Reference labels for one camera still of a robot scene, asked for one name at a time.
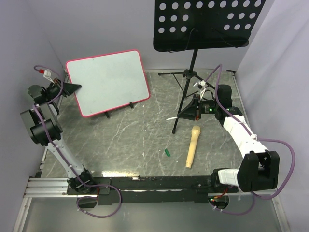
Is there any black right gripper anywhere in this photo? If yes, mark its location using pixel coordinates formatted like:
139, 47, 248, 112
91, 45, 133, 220
177, 94, 220, 121

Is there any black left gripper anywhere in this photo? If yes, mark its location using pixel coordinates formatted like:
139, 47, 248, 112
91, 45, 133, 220
45, 78, 81, 102

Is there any pink framed whiteboard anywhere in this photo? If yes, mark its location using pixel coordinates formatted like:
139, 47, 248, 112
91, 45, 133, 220
66, 50, 150, 117

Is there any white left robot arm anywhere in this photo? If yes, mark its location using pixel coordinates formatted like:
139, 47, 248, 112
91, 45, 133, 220
20, 78, 96, 194

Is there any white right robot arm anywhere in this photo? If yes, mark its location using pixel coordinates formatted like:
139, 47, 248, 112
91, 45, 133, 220
177, 83, 280, 192

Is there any beige toy microphone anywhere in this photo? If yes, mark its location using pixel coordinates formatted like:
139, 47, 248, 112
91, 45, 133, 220
185, 126, 201, 169

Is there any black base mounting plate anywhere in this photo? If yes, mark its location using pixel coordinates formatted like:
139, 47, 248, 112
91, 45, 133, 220
66, 175, 239, 206

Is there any black music stand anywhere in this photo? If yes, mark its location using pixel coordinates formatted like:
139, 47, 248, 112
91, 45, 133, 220
153, 0, 267, 134

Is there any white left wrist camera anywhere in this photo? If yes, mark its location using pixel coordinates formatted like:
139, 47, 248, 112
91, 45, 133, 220
39, 69, 56, 83

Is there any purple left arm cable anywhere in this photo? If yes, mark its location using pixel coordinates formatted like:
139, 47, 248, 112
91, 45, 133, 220
32, 64, 123, 218

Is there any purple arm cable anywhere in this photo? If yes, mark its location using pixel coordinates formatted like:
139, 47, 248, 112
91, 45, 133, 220
205, 64, 296, 215
32, 64, 123, 218

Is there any aluminium rail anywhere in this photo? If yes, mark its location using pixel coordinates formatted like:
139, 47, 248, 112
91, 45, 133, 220
24, 177, 68, 198

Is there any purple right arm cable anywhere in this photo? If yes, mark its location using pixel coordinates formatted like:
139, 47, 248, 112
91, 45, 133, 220
205, 64, 296, 215

